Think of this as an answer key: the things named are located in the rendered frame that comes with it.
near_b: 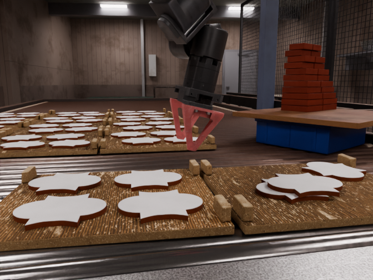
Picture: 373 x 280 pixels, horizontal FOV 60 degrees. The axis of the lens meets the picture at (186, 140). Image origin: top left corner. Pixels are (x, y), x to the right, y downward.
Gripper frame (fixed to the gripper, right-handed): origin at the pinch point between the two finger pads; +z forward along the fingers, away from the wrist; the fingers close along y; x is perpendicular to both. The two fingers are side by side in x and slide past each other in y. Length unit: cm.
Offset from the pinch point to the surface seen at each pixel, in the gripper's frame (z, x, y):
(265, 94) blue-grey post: -18, 95, -170
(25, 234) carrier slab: 17.4, -22.7, 7.4
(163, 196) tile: 11.7, -1.5, -1.6
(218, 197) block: 8.0, 6.5, 5.4
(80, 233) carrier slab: 15.5, -14.9, 8.8
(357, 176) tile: 1.7, 42.5, -4.9
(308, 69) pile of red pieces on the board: -28, 60, -64
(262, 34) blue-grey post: -61, 83, -175
